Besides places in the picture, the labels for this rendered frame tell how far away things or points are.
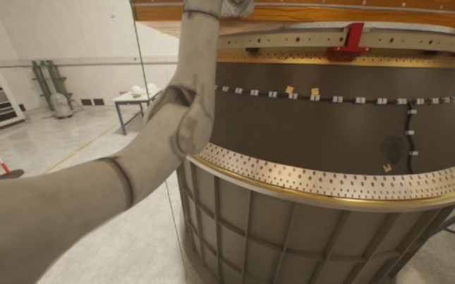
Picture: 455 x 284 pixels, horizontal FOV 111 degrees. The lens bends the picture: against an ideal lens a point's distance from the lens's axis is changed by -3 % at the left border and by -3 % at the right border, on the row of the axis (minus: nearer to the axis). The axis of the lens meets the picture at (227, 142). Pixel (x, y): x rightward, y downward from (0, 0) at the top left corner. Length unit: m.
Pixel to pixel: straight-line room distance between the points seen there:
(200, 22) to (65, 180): 0.26
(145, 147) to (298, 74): 0.66
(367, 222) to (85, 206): 0.92
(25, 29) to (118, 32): 2.92
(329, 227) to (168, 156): 0.77
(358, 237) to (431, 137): 0.51
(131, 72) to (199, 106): 6.66
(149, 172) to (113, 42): 6.90
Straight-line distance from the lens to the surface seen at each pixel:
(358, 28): 0.81
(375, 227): 1.00
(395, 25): 0.94
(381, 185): 0.84
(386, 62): 0.92
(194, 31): 0.31
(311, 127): 0.73
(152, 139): 0.26
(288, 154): 0.72
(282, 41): 0.79
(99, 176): 0.22
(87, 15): 7.50
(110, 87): 7.39
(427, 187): 0.99
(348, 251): 1.08
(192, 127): 0.26
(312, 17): 0.83
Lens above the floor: 1.62
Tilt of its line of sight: 27 degrees down
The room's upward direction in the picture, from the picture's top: straight up
